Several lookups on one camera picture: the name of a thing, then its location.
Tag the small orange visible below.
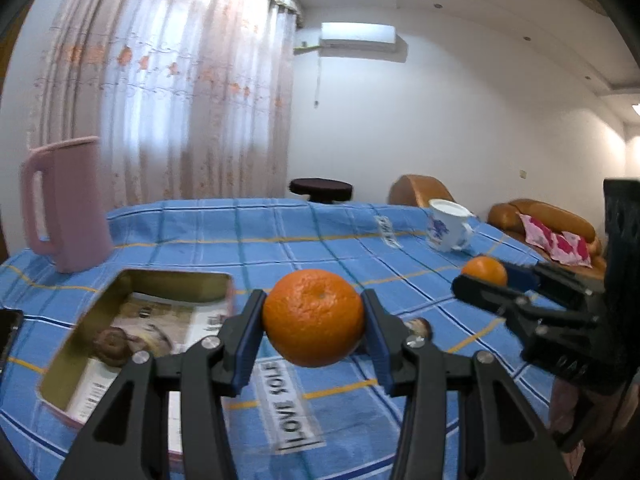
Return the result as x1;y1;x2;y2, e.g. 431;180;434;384
461;256;508;287

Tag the pink plastic pitcher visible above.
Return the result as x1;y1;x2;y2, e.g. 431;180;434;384
19;136;115;274

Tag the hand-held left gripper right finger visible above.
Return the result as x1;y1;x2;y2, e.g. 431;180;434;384
360;289;572;480

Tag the brown leather sofa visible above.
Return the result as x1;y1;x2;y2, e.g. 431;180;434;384
487;199;609;281

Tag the blue checked tablecloth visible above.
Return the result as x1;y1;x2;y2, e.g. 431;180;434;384
0;199;607;480

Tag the brown leather armchair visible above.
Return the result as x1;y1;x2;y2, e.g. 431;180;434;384
389;175;457;209

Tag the white wall air conditioner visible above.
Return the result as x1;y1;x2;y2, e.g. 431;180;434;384
319;22;397;54

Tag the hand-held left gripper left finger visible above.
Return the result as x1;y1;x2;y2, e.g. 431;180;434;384
55;289;268;480

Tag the large orange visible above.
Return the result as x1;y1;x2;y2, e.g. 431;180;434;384
262;269;366;368

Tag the sheer floral curtain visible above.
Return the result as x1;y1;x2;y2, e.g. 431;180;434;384
25;0;304;211

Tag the open metal tin box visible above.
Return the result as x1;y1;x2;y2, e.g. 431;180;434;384
36;269;237;463

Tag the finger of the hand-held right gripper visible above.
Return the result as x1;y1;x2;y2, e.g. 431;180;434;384
501;260;597;297
451;275;532;315

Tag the pink floral cloth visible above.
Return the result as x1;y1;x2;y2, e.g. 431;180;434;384
519;213;592;266

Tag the black flat device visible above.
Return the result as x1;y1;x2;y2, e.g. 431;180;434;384
0;309;25;377

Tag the white cup with blue print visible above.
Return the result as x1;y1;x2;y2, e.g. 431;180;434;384
426;199;476;253

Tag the dark round stool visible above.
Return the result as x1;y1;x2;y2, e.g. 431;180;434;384
289;178;353;204

